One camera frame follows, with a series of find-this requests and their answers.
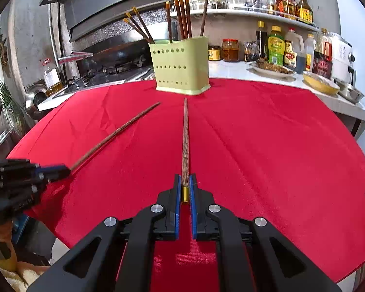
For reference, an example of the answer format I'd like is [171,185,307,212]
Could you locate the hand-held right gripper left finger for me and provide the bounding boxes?
[27,174,182,292]

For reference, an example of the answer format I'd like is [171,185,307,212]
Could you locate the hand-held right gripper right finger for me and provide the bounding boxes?
[190,173,343,292]

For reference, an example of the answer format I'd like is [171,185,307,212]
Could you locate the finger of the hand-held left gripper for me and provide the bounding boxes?
[0,158,69,176]
[1,170,71,194]

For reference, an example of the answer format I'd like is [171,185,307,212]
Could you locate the green perforated utensil holder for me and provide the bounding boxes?
[148,36,211,95]

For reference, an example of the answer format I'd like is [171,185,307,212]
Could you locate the stainless steel pot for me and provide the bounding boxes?
[24,83,49,120]

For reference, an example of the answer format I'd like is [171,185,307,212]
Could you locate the beige fleece cloth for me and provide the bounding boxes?
[1,262,51,292]

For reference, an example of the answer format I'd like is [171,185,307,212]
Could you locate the green plant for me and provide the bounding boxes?
[0,81,26,136]

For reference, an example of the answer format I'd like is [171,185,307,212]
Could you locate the clear oil bottle red cap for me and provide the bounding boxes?
[43,59,63,96]

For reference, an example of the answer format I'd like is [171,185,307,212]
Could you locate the red tablecloth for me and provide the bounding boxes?
[7,78,365,292]

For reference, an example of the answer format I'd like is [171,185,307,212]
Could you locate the gas stove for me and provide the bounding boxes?
[64,61,155,93]

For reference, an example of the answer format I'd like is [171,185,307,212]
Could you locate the small yellow-labelled jar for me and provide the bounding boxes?
[208,45,222,61]

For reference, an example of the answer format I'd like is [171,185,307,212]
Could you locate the red-lidded chili sauce jar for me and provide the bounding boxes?
[221,38,240,62]

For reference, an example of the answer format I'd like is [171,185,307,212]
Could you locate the white plate with food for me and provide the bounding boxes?
[246,59,297,78]

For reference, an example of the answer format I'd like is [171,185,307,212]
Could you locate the dark glass jar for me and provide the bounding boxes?
[243,40,260,62]

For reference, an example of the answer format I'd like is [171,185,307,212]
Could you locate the yellow bowl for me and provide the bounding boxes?
[302,71,340,95]

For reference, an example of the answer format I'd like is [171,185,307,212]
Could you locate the steel range hood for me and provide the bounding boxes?
[39,0,174,41]

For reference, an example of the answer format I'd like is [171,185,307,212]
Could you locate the green bottle with yellow cap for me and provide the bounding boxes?
[267,26,286,66]

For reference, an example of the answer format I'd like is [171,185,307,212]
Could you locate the dark bottle with yellow cap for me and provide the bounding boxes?
[255,21,268,60]

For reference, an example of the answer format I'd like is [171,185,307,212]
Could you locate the dark vinegar jug red label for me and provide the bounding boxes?
[283,28,305,73]

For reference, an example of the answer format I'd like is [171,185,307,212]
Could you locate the large oil bottle red label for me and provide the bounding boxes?
[313,28,333,80]

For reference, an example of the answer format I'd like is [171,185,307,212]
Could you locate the clear plastic bottle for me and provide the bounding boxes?
[304,33,317,72]

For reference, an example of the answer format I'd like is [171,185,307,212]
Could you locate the stainless steel bowl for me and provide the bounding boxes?
[336,79,365,104]

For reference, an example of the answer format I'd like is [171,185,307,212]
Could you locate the white kitchen appliance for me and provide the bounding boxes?
[328,32,356,82]

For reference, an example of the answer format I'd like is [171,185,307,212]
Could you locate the red-labelled sauce bottles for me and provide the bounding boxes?
[275,0,297,17]

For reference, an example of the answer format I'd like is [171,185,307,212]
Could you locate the tall brown sauce bottle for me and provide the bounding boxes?
[296,0,314,25]

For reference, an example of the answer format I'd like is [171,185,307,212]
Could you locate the black wok with metal handle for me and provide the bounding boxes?
[58,41,154,67]

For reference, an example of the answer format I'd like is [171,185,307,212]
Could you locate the white wall shelf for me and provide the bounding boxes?
[182,8,320,32]

